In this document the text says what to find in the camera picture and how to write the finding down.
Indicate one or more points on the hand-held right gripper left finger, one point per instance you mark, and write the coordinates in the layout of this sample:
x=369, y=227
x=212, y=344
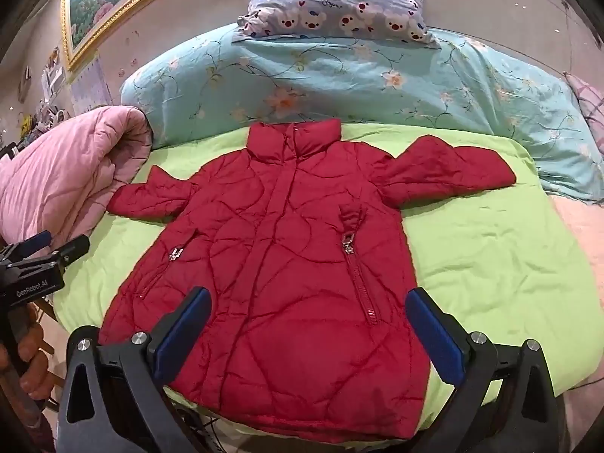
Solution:
x=186, y=325

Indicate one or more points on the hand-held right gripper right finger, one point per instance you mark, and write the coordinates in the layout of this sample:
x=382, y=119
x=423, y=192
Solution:
x=432, y=330

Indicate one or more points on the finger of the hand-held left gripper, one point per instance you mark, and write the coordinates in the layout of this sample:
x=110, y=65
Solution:
x=66, y=250
x=33, y=243

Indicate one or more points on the red puffer jacket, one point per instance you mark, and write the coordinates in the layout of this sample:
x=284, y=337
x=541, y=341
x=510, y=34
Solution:
x=283, y=255

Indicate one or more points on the person's left forearm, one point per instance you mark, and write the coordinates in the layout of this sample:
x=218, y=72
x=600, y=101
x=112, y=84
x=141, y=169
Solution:
x=35, y=429

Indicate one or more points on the person's left hand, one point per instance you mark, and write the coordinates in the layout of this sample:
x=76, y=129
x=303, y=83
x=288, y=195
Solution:
x=37, y=363

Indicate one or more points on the pink quilt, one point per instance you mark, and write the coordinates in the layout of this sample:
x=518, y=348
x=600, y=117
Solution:
x=56, y=179

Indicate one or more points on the light green bed sheet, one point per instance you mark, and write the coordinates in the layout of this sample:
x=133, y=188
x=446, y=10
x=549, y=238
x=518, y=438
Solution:
x=486, y=264

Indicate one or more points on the pile of shelf clutter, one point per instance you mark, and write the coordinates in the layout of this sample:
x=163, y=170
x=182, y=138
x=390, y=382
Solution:
x=37, y=99

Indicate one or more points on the pink fluffy blanket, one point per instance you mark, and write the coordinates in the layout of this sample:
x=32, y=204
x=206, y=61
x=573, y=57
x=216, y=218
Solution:
x=587, y=255

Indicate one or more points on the gold framed landscape painting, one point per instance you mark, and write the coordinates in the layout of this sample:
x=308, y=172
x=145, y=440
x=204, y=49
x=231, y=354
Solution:
x=99, y=4

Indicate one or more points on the teal floral duvet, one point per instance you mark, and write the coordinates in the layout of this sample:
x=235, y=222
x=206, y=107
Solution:
x=358, y=80

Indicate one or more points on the purple patterned pillow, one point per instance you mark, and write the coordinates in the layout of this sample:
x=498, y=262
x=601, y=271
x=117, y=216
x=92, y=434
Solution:
x=590, y=104

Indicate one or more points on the bear print pillow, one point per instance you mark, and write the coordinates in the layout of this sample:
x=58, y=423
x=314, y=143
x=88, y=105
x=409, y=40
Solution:
x=335, y=9

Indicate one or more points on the purple wall calendar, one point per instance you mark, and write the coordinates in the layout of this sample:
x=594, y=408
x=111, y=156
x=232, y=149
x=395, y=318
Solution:
x=89, y=87

